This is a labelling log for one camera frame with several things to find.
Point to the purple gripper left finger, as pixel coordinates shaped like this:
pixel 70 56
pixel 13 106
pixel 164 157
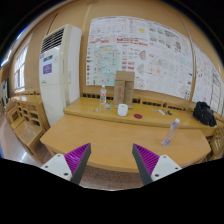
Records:
pixel 70 166

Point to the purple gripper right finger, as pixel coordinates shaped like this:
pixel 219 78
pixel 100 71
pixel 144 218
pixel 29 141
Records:
pixel 151 166

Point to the clear plastic water bottle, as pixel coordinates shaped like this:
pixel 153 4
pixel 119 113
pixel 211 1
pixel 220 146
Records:
pixel 171 133

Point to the water bottle with red label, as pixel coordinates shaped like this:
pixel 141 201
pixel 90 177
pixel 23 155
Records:
pixel 103 95

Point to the small items on table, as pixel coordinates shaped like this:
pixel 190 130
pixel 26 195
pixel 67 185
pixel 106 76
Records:
pixel 163 112

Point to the white cup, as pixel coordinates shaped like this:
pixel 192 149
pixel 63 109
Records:
pixel 122 110

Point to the wooden chair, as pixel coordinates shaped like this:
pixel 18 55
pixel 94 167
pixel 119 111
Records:
pixel 31 123

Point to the small stickers near bottle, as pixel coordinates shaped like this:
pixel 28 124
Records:
pixel 104 107

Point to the black bag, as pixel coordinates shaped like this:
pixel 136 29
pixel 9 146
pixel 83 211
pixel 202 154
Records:
pixel 204 114

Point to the brown cardboard box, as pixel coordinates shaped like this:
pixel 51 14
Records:
pixel 123 88

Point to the white standing air conditioner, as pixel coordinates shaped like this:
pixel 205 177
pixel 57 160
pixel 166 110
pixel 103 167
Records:
pixel 59 70

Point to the right wall poster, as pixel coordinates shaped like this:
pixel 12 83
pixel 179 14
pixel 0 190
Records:
pixel 209 86

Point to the large wall poster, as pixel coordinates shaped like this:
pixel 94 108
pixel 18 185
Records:
pixel 159 56

